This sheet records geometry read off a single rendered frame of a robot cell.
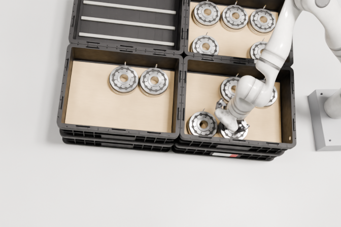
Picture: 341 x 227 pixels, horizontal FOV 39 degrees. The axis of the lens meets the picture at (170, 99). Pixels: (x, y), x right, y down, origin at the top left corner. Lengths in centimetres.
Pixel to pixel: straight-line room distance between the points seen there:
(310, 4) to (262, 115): 54
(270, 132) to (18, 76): 96
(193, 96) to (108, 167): 40
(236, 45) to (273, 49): 48
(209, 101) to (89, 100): 43
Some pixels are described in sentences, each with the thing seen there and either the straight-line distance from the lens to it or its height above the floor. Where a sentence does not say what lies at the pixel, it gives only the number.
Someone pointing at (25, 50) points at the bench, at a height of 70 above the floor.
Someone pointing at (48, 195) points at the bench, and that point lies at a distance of 176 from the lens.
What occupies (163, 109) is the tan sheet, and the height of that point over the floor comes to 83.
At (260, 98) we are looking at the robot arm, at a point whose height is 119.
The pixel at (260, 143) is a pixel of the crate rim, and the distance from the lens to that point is 163.
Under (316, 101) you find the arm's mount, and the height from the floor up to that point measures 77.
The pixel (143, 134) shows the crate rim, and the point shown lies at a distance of 156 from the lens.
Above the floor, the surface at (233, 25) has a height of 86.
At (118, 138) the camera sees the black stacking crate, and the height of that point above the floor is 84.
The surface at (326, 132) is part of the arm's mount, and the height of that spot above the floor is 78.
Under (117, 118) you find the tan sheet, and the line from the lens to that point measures 167.
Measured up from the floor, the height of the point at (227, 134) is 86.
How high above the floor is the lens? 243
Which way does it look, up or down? 69 degrees down
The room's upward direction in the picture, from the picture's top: 22 degrees clockwise
